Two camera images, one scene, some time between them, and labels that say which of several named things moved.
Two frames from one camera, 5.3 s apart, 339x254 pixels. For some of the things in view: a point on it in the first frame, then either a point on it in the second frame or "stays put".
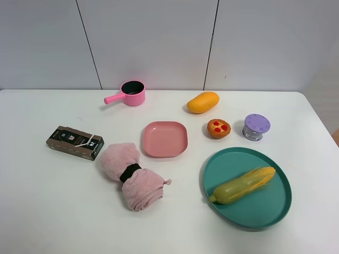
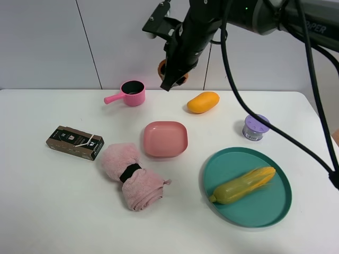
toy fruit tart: x=219 y=128 -> x=161 y=69
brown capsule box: x=75 y=143 stays put
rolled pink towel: x=143 y=188 stays put
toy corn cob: x=239 y=187 stays put
